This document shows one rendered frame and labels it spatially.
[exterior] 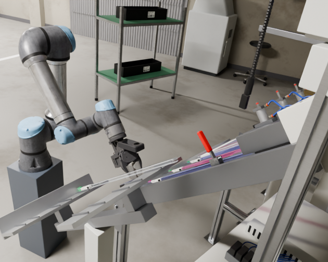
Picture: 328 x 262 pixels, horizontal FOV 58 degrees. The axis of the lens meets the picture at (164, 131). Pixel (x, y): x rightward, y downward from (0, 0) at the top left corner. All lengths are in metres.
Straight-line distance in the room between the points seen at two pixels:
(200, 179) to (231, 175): 0.10
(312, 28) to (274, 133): 0.23
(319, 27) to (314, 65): 0.06
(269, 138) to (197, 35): 4.34
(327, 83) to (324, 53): 0.05
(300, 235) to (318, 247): 0.07
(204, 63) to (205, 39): 0.37
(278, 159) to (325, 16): 0.27
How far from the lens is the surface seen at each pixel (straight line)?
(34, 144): 1.48
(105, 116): 1.19
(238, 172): 0.71
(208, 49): 4.93
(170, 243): 1.94
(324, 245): 1.34
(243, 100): 0.96
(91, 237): 0.90
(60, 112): 1.22
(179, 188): 0.87
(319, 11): 0.56
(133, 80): 3.32
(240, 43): 5.58
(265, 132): 0.69
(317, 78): 0.54
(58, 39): 1.35
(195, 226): 2.06
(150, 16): 3.42
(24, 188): 1.60
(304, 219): 1.40
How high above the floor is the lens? 1.46
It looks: 28 degrees down
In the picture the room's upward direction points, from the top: 7 degrees clockwise
